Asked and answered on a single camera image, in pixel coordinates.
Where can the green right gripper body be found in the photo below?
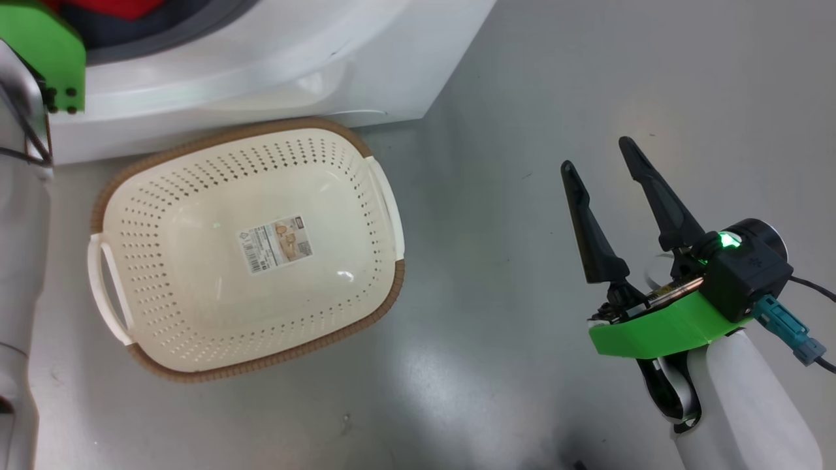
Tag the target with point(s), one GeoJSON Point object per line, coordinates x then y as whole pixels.
{"type": "Point", "coordinates": [653, 333]}

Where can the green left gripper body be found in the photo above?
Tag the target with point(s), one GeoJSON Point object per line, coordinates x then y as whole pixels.
{"type": "Point", "coordinates": [39, 46]}

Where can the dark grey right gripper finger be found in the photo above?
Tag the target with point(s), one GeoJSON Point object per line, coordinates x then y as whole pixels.
{"type": "Point", "coordinates": [673, 225]}
{"type": "Point", "coordinates": [597, 251]}

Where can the red and white garment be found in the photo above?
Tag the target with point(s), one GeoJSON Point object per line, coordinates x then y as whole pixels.
{"type": "Point", "coordinates": [111, 6]}

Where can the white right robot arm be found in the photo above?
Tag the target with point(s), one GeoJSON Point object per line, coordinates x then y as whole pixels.
{"type": "Point", "coordinates": [744, 405]}

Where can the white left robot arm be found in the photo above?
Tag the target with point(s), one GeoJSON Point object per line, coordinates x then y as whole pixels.
{"type": "Point", "coordinates": [19, 261]}

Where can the grey rubber door gasket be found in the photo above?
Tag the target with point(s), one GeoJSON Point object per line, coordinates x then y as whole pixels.
{"type": "Point", "coordinates": [222, 16]}

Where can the white washing machine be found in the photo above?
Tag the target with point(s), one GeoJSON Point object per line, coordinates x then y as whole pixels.
{"type": "Point", "coordinates": [261, 65]}

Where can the cream perforated laundry basket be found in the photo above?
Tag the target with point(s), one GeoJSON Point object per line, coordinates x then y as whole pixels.
{"type": "Point", "coordinates": [196, 228]}

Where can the white product label sticker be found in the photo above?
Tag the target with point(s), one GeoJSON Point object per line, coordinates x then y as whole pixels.
{"type": "Point", "coordinates": [274, 245]}

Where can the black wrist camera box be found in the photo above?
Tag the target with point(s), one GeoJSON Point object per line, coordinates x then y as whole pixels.
{"type": "Point", "coordinates": [744, 274]}

